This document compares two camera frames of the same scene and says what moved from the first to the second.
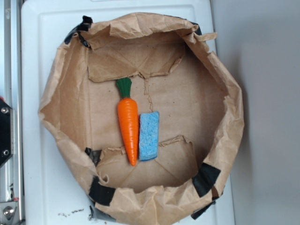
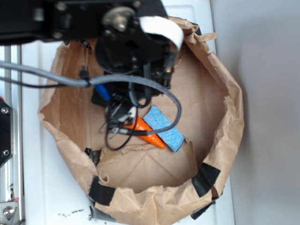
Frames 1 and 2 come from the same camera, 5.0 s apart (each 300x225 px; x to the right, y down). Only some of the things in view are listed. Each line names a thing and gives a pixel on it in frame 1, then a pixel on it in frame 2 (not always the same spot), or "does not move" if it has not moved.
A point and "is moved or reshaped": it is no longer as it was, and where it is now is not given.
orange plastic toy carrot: x=129 y=115 is moved or reshaped
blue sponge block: x=148 y=135 → x=157 y=121
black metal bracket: x=6 y=132 does not move
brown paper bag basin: x=175 y=70 does not move
